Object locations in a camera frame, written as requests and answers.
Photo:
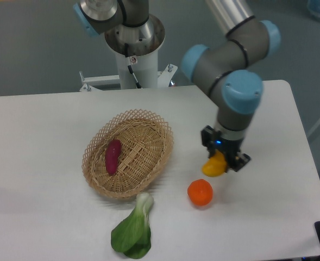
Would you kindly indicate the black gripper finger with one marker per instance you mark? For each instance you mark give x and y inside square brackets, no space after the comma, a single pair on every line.
[208,138]
[238,161]

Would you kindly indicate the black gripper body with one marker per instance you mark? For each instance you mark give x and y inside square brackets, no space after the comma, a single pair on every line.
[228,141]

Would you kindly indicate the yellow mango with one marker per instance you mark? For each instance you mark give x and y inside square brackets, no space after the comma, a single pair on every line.
[215,166]

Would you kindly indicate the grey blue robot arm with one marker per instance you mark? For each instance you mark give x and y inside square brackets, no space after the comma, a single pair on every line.
[222,73]

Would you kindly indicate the woven wicker basket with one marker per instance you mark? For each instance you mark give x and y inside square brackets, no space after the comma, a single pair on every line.
[146,146]

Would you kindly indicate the orange fruit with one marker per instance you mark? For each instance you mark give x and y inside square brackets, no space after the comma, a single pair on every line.
[200,192]

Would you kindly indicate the purple sweet potato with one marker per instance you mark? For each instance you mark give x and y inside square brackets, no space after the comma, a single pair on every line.
[112,153]

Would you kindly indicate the green bok choy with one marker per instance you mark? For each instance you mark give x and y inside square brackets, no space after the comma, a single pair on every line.
[132,236]

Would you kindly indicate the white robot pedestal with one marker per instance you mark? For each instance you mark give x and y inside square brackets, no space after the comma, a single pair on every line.
[136,52]

